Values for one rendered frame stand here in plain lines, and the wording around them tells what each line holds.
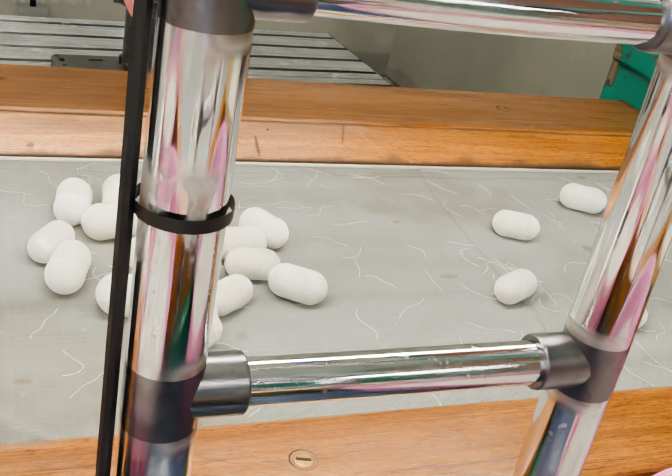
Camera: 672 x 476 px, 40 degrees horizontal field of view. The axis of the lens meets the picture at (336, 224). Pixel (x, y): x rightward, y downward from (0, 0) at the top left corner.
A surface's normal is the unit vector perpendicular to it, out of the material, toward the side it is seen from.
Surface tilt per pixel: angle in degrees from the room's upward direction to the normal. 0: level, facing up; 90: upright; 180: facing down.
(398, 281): 0
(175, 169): 90
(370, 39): 89
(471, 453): 0
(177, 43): 90
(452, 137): 45
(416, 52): 89
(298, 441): 0
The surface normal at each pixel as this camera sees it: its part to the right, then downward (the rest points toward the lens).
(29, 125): 0.36, -0.28
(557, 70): -0.90, 0.04
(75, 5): 0.40, 0.48
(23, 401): 0.18, -0.87
